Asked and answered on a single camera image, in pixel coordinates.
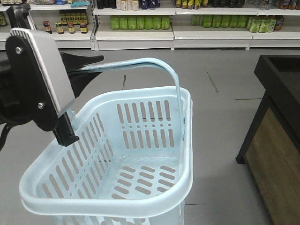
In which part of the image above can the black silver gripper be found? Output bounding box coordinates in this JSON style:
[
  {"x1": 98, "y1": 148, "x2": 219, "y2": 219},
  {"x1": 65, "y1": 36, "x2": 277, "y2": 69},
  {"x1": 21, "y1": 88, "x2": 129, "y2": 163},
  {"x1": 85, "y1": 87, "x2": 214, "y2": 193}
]
[{"x1": 0, "y1": 28, "x2": 104, "y2": 147}]

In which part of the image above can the light blue plastic basket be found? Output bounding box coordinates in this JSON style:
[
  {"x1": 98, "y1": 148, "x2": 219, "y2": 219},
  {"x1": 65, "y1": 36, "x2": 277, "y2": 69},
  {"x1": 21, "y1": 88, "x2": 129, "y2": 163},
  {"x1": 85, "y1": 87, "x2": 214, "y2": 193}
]
[{"x1": 19, "y1": 58, "x2": 193, "y2": 225}]

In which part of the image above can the red-lid brown jar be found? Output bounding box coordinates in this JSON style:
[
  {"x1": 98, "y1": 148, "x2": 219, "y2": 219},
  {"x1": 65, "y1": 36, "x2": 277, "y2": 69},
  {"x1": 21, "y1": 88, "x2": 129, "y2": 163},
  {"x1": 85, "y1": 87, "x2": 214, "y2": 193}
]
[{"x1": 80, "y1": 22, "x2": 88, "y2": 34}]

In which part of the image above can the small red-lid jar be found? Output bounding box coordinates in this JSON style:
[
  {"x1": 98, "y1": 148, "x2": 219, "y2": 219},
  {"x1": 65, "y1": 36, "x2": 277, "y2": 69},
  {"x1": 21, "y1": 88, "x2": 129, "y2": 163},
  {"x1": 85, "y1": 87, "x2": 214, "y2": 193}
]
[{"x1": 67, "y1": 22, "x2": 75, "y2": 34}]

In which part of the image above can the yellow-label sauce jar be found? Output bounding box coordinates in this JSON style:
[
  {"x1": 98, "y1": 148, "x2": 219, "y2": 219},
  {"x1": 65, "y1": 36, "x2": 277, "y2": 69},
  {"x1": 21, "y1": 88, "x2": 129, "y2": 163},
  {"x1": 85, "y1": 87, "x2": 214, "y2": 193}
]
[{"x1": 55, "y1": 22, "x2": 64, "y2": 35}]

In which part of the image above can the white store shelf unit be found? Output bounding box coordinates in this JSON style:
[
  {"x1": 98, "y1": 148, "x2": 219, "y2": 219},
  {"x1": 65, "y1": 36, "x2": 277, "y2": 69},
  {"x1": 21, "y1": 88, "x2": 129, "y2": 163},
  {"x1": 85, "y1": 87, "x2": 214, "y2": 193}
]
[{"x1": 0, "y1": 0, "x2": 300, "y2": 50}]

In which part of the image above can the red-lid dark sauce jar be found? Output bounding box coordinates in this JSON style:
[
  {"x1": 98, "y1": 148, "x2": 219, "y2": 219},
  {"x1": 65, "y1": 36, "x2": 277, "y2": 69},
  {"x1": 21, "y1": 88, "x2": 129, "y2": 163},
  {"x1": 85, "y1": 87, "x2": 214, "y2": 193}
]
[{"x1": 43, "y1": 21, "x2": 53, "y2": 34}]

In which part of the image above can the green bottle row centre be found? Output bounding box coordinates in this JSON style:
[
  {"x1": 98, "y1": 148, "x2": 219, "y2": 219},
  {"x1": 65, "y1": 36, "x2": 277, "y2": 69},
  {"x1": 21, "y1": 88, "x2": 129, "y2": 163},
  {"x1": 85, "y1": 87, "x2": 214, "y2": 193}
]
[{"x1": 110, "y1": 15, "x2": 171, "y2": 30}]

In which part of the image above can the green bottle row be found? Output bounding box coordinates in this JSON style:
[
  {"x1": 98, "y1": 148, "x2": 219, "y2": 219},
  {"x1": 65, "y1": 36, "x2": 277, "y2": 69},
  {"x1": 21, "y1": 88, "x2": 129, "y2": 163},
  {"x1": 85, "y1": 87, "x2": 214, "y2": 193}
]
[
  {"x1": 110, "y1": 15, "x2": 171, "y2": 30},
  {"x1": 191, "y1": 15, "x2": 284, "y2": 33}
]

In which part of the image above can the green bottle row right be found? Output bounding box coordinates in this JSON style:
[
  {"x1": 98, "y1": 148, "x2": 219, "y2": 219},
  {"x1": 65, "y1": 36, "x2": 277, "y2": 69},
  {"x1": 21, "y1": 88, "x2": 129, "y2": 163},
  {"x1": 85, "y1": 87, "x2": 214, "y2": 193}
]
[{"x1": 191, "y1": 15, "x2": 284, "y2": 33}]

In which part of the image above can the black wooden produce stand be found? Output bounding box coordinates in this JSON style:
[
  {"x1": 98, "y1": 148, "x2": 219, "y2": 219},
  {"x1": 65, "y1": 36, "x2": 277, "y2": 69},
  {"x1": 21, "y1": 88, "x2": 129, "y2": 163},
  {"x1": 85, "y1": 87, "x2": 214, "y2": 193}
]
[{"x1": 236, "y1": 55, "x2": 300, "y2": 225}]

